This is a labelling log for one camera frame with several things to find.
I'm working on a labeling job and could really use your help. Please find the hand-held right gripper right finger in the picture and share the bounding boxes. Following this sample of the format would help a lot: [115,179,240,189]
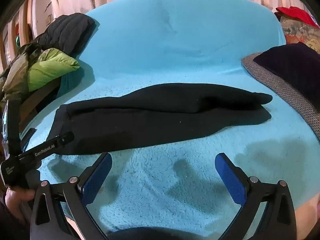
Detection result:
[214,152,298,240]

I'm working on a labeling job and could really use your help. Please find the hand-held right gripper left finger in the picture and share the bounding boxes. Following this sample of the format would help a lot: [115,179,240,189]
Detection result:
[30,152,113,240]

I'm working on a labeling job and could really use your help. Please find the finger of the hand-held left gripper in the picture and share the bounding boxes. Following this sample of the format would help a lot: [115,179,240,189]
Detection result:
[19,132,75,163]

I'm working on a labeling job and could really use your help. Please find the black pants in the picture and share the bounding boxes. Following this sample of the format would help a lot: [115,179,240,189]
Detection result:
[46,82,273,155]

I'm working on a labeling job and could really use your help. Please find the person's left forearm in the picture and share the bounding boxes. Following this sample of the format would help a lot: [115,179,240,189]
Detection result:
[0,200,30,240]

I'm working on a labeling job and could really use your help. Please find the person's left hand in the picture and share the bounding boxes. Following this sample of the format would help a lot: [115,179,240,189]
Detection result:
[5,187,35,224]

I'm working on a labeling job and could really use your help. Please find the lime green jacket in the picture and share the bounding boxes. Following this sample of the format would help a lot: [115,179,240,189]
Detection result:
[27,47,80,92]

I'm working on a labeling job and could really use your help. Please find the olive camouflage jacket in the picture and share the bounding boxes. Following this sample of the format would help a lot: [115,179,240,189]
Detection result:
[0,42,43,103]

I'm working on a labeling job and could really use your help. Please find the grey woven cushion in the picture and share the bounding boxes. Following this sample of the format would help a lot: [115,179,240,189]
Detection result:
[241,52,320,140]

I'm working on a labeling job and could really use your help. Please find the black puffer jacket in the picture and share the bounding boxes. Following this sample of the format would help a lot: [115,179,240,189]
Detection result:
[32,13,97,60]

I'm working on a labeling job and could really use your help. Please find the dark purple cloth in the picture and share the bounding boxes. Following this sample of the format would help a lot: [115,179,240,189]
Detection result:
[253,42,320,105]

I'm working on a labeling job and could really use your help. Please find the turquoise fleece blanket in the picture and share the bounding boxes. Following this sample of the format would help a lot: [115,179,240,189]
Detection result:
[19,0,320,238]

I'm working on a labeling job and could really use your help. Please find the patterned blanket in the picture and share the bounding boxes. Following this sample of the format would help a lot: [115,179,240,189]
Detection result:
[280,15,320,55]

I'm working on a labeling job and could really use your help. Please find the red cloth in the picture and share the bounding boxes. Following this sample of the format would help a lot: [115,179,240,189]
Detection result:
[275,6,319,28]

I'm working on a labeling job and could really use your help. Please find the brown wooden frame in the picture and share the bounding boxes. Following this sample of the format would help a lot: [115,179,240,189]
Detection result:
[19,77,60,125]

